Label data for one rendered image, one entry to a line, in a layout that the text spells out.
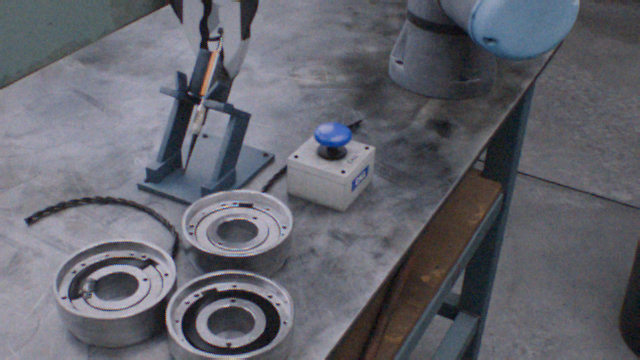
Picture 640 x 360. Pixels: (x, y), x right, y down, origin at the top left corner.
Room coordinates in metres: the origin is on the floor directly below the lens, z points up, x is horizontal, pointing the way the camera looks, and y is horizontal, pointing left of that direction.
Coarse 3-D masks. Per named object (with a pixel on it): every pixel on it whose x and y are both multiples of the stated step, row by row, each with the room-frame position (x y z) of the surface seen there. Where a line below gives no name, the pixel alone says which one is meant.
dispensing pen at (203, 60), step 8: (200, 48) 0.76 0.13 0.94; (216, 48) 0.77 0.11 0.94; (200, 56) 0.76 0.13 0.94; (208, 56) 0.75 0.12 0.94; (200, 64) 0.75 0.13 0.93; (208, 64) 0.75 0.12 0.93; (200, 72) 0.74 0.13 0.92; (192, 80) 0.74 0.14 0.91; (200, 80) 0.74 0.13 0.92; (192, 88) 0.74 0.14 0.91; (200, 88) 0.73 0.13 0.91; (200, 96) 0.75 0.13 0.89; (200, 104) 0.74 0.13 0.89; (200, 112) 0.73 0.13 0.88; (200, 120) 0.73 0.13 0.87; (200, 128) 0.73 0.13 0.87; (192, 136) 0.72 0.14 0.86; (192, 144) 0.72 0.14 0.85; (184, 168) 0.71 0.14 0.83
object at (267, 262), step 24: (240, 192) 0.65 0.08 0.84; (192, 216) 0.62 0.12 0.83; (240, 216) 0.62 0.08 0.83; (288, 216) 0.61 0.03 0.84; (192, 240) 0.57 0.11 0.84; (216, 240) 0.58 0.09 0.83; (240, 240) 0.62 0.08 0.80; (264, 240) 0.59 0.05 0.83; (288, 240) 0.58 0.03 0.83; (216, 264) 0.55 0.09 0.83; (240, 264) 0.55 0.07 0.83; (264, 264) 0.56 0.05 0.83
